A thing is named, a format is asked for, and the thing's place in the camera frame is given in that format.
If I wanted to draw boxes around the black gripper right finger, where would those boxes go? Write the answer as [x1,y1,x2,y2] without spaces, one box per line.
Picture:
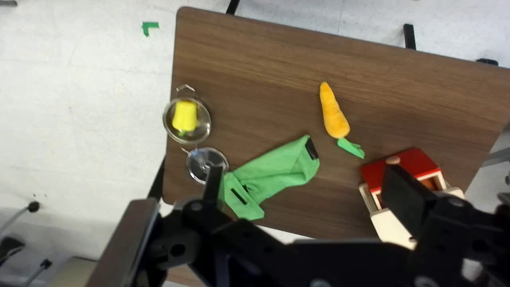
[380,164,429,242]

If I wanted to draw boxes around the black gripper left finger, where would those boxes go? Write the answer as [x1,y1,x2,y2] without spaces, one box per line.
[203,164,225,210]

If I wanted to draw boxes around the glass pot lid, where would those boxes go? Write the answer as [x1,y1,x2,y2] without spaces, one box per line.
[182,145,232,186]

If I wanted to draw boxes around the small steel pot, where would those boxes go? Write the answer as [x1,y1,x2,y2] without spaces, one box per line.
[162,83,214,146]

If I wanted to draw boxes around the green microfiber cloth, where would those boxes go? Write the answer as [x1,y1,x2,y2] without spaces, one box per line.
[219,134,322,223]

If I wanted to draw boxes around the yellow toy block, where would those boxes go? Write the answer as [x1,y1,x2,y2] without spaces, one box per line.
[171,98,201,135]

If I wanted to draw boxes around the orange plush carrot toy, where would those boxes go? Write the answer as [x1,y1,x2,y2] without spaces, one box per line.
[318,79,369,161]

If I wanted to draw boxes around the green tape mark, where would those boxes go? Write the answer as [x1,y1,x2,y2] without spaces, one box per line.
[141,20,162,38]

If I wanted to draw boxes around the grey cable with black plug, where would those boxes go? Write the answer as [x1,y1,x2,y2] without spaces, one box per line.
[0,199,42,231]
[23,258,55,287]

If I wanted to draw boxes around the dark floor bracket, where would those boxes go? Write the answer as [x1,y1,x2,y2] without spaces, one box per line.
[0,234,28,268]

